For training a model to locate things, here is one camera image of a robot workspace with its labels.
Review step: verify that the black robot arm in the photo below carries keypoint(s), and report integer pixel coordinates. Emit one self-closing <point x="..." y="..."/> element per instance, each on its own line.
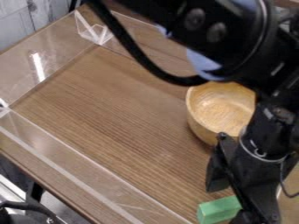
<point x="237" y="34"/>

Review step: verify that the brown wooden bowl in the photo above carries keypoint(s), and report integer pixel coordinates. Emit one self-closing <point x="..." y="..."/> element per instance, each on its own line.
<point x="218" y="108"/>

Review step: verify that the black table leg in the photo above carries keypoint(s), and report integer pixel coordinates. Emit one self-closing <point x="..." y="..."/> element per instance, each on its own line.
<point x="35" y="192"/>

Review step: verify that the green rectangular block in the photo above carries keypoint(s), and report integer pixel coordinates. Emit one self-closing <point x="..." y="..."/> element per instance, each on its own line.
<point x="218" y="210"/>

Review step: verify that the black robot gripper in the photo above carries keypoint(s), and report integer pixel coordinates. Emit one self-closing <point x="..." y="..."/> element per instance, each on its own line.
<point x="253" y="165"/>

